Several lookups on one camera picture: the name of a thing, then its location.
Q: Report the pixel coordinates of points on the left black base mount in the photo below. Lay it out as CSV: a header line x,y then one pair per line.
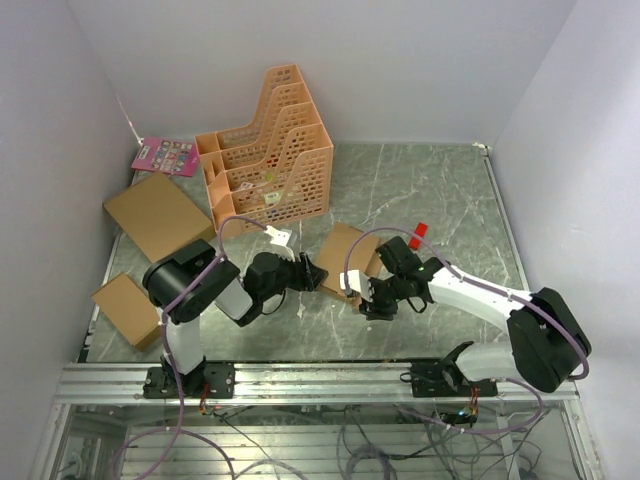
x,y
215,380

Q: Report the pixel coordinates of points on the large folded cardboard box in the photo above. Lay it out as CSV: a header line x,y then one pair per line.
x,y
159,217

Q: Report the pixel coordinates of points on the pink sticker sheet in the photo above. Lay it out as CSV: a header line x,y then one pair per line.
x,y
168,156

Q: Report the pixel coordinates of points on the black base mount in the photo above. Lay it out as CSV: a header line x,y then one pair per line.
x,y
441,377
215,380

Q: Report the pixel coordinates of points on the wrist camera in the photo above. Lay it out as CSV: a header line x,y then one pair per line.
x,y
281,242
356,283

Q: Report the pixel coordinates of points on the small folded cardboard box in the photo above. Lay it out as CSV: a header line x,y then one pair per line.
x,y
128,308

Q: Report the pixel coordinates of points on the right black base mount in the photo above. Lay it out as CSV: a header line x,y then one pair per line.
x,y
441,377

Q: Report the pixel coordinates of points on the red rectangular block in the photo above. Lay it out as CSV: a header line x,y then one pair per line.
x,y
418,235

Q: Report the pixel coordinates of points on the aluminium mounting rail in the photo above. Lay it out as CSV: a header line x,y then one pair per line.
x,y
297,383

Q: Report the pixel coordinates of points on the orange plastic file organizer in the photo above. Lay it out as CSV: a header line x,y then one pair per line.
x,y
276,169

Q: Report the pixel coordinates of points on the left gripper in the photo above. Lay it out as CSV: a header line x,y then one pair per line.
x,y
308,276

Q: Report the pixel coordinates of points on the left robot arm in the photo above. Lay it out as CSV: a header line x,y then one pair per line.
x,y
184,284

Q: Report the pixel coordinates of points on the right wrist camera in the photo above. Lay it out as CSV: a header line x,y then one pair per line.
x,y
356,283

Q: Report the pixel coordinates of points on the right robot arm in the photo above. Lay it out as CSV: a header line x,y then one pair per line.
x,y
545,343

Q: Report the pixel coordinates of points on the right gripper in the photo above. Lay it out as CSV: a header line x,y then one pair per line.
x,y
374,309

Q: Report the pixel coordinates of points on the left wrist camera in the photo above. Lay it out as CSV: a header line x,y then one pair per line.
x,y
281,242

